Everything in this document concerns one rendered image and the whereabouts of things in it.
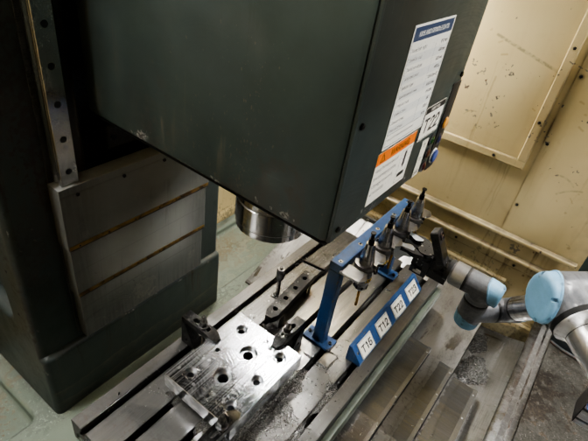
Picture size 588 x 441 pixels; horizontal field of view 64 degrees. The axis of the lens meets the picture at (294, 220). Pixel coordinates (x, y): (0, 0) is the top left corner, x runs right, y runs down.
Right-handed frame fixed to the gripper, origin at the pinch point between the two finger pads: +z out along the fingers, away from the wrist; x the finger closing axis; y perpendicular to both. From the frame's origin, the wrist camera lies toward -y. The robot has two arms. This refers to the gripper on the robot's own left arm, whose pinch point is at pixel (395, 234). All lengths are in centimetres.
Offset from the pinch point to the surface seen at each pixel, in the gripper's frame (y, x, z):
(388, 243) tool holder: -4.5, -12.6, -2.4
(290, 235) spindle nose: -26, -56, 5
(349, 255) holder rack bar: -2.4, -23.6, 3.6
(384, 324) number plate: 26.2, -10.2, -9.6
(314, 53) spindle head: -65, -66, 1
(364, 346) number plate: 25.9, -23.0, -9.3
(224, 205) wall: 51, 25, 93
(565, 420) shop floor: 117, 92, -92
